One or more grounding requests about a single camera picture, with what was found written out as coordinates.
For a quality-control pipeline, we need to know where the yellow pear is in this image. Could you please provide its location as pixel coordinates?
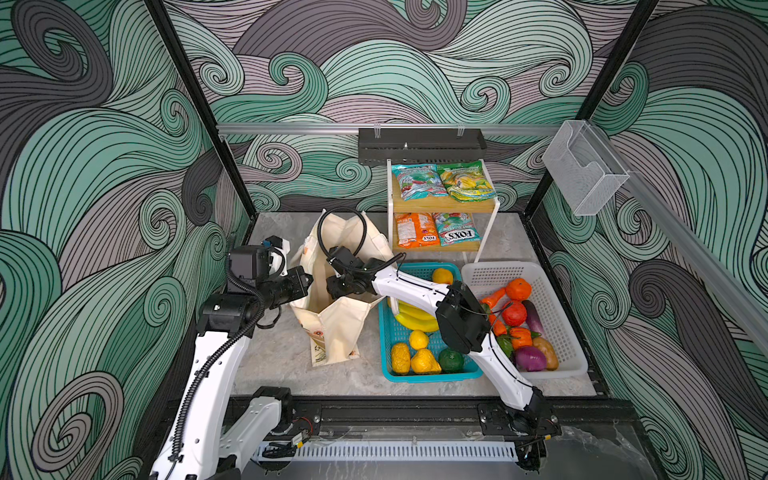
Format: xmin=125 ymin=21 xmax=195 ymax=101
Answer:
xmin=411 ymin=349 xmax=442 ymax=375

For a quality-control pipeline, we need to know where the floral canvas tote bag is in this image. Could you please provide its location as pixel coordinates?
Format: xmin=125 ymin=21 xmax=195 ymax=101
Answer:
xmin=290 ymin=213 xmax=393 ymax=367

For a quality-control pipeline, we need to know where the red tomato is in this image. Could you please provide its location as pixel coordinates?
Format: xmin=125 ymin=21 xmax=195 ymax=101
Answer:
xmin=501 ymin=300 xmax=527 ymax=327

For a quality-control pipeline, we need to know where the white slotted cable duct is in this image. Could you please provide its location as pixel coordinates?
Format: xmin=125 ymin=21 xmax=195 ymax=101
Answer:
xmin=252 ymin=441 xmax=518 ymax=463

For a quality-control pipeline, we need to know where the purple red onion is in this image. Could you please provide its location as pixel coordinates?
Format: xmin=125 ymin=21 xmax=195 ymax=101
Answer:
xmin=514 ymin=346 xmax=547 ymax=372

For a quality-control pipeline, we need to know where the brown potato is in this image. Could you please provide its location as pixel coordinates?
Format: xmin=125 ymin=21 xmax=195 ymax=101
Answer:
xmin=533 ymin=336 xmax=559 ymax=371

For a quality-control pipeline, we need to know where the lower yellow banana bunch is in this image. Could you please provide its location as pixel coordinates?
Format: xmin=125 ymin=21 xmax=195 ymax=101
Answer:
xmin=395 ymin=301 xmax=439 ymax=333

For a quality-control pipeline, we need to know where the yellow-red mango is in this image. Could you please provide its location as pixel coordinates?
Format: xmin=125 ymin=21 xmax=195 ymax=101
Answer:
xmin=432 ymin=268 xmax=454 ymax=285

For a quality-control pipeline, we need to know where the green Fox's candy bag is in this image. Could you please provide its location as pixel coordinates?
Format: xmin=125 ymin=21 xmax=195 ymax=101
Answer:
xmin=433 ymin=212 xmax=481 ymax=247

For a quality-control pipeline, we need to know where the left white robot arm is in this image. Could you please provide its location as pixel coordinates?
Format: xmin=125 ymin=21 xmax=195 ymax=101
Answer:
xmin=149 ymin=267 xmax=312 ymax=479

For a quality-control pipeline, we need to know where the green-yellow candy bag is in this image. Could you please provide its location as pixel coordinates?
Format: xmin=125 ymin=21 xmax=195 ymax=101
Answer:
xmin=437 ymin=161 xmax=495 ymax=202

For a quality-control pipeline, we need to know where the orange candy bag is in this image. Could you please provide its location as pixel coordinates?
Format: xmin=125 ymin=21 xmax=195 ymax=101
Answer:
xmin=395 ymin=213 xmax=440 ymax=249

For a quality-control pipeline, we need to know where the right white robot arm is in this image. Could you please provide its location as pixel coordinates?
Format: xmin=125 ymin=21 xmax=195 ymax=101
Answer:
xmin=323 ymin=246 xmax=561 ymax=440

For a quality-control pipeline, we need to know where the yellow corn cob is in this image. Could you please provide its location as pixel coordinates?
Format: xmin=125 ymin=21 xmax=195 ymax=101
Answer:
xmin=390 ymin=343 xmax=411 ymax=375

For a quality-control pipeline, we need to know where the white wooden two-tier shelf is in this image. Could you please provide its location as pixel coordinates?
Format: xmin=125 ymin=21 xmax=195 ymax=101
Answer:
xmin=386 ymin=160 xmax=500 ymax=263

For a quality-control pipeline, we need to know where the blue-red candy bag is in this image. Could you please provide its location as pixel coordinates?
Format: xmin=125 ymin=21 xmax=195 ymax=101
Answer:
xmin=392 ymin=164 xmax=448 ymax=201

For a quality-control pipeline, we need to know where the green avocado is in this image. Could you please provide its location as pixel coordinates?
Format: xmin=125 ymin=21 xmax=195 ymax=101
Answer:
xmin=438 ymin=348 xmax=465 ymax=374

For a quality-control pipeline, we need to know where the orange carrot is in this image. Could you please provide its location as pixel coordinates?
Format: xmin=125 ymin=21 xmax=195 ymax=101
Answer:
xmin=480 ymin=288 xmax=506 ymax=312

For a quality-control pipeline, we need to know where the orange tomato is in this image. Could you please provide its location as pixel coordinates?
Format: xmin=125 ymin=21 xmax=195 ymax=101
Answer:
xmin=505 ymin=278 xmax=532 ymax=302

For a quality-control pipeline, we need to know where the teal plastic basket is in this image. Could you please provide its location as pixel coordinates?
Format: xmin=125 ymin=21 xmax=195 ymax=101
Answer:
xmin=378 ymin=300 xmax=482 ymax=384

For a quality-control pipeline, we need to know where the black metal wall tray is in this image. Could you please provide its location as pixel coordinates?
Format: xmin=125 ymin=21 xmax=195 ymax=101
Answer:
xmin=357 ymin=127 xmax=487 ymax=166

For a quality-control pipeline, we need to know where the purple eggplant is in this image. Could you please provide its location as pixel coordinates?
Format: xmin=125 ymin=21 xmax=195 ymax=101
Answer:
xmin=522 ymin=300 xmax=545 ymax=336

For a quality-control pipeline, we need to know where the white plastic basket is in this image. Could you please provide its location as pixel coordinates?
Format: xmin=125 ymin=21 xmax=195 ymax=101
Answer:
xmin=461 ymin=260 xmax=588 ymax=380

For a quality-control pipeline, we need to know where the clear acrylic wall holder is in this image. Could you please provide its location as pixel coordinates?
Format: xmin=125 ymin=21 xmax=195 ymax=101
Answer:
xmin=542 ymin=120 xmax=629 ymax=217

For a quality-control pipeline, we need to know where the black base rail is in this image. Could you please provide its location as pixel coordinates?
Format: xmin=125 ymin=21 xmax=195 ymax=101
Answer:
xmin=267 ymin=395 xmax=639 ymax=441

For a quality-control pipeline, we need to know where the orange bell pepper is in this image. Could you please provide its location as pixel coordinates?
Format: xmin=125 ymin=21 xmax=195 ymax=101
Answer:
xmin=509 ymin=327 xmax=533 ymax=350

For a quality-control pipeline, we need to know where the yellow lemon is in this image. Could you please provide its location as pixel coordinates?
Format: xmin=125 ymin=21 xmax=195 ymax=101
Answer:
xmin=409 ymin=330 xmax=430 ymax=351

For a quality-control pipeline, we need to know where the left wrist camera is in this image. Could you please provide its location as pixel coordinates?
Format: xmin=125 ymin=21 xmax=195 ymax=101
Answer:
xmin=229 ymin=236 xmax=291 ymax=283

